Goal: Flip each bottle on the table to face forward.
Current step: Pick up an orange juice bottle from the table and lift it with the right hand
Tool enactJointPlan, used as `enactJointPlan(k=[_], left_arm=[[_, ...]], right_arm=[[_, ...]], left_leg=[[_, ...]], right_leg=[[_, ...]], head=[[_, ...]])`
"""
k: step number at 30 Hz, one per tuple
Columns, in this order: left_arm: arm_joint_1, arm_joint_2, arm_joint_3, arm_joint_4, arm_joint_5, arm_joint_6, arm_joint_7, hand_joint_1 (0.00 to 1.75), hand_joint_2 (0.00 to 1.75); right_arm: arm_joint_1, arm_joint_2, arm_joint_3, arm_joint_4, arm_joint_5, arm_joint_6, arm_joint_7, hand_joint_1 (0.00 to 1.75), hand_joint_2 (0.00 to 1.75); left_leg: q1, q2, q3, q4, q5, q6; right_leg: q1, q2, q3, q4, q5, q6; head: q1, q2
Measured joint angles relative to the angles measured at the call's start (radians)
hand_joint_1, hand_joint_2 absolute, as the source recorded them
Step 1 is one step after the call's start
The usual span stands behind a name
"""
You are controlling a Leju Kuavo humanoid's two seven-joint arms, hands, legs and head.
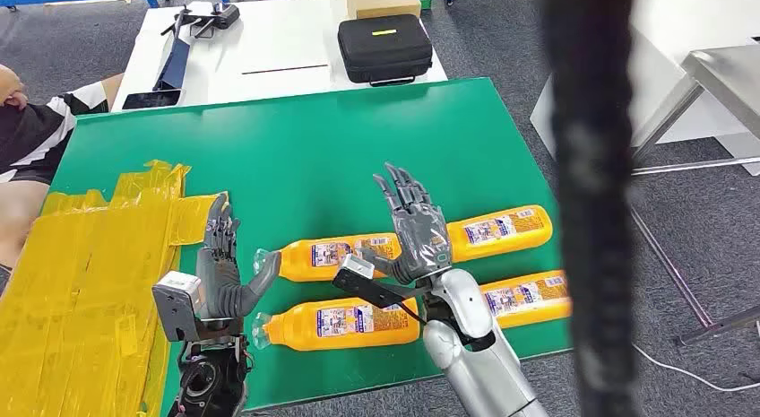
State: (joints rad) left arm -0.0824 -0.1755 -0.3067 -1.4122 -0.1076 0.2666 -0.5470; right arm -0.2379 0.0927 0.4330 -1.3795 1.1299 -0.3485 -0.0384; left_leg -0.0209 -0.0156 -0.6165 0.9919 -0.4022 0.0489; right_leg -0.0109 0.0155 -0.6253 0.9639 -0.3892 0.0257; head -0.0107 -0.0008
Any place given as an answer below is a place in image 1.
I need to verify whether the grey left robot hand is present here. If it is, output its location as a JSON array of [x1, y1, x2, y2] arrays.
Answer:
[[194, 192, 282, 338]]

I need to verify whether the person's hand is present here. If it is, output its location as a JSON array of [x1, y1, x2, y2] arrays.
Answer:
[[0, 64, 29, 110]]

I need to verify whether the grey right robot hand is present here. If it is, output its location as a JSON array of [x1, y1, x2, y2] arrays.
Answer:
[[356, 161, 453, 286]]

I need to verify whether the orange bottle clear cap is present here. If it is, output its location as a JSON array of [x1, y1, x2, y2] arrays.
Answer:
[[254, 232, 405, 283], [479, 269, 573, 330], [251, 298, 421, 352], [445, 204, 554, 265]]

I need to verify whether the person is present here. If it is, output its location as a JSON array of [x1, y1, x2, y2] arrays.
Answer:
[[0, 64, 125, 276]]

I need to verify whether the green table mat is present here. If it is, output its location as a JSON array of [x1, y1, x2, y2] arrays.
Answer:
[[48, 76, 573, 413]]

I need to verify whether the black tablet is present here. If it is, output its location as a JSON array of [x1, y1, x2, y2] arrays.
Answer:
[[121, 88, 183, 111]]

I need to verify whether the yellow tape patch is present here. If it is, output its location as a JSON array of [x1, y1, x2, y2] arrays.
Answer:
[[0, 160, 233, 417]]

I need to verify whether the navy blue bar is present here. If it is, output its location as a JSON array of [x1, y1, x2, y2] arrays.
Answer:
[[152, 30, 193, 92]]

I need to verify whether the black carrying case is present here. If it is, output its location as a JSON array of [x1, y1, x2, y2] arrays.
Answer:
[[337, 13, 434, 87]]

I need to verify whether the cardboard box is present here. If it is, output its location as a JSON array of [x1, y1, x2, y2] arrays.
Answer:
[[345, 0, 423, 21]]

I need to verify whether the white table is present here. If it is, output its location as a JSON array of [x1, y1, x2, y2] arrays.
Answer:
[[111, 0, 449, 112]]

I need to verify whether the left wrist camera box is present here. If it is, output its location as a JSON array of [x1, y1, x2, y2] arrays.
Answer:
[[151, 270, 204, 344]]

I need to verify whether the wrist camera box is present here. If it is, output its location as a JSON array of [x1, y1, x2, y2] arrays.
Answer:
[[331, 254, 430, 313], [151, 270, 204, 344]]

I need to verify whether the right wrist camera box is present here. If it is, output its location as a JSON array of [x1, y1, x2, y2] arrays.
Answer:
[[331, 254, 430, 313]]

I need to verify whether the black blurred cable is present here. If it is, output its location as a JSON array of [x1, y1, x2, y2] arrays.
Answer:
[[537, 0, 645, 417]]

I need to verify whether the white floor cable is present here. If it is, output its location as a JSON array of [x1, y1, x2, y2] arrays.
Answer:
[[630, 342, 760, 395]]

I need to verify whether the steel table frame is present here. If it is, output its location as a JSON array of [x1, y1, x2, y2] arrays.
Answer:
[[629, 44, 760, 347]]

